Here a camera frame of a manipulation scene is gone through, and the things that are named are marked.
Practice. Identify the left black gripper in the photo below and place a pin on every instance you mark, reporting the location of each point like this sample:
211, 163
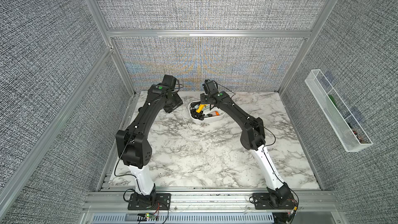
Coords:
179, 102

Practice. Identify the yellow hot glue gun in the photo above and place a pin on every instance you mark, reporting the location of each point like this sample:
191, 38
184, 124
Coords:
196, 110

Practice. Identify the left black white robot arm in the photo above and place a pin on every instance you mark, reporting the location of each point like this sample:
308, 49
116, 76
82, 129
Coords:
133, 146

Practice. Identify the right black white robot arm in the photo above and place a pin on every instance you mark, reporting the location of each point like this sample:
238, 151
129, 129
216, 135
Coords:
253, 139

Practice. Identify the clear wall-mounted tray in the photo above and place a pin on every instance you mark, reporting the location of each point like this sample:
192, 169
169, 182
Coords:
342, 120

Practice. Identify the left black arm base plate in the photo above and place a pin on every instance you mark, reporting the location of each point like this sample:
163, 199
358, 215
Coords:
151, 203

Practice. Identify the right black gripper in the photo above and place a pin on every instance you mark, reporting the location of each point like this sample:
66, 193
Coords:
202, 99

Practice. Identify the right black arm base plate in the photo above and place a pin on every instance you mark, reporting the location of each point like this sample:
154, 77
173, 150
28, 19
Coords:
266, 200

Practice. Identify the green item in tray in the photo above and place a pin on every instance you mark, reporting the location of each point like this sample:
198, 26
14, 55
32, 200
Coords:
332, 99

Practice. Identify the white plastic storage box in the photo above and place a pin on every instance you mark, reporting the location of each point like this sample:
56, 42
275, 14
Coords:
208, 118

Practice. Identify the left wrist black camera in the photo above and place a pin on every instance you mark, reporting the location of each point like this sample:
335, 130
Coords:
169, 81

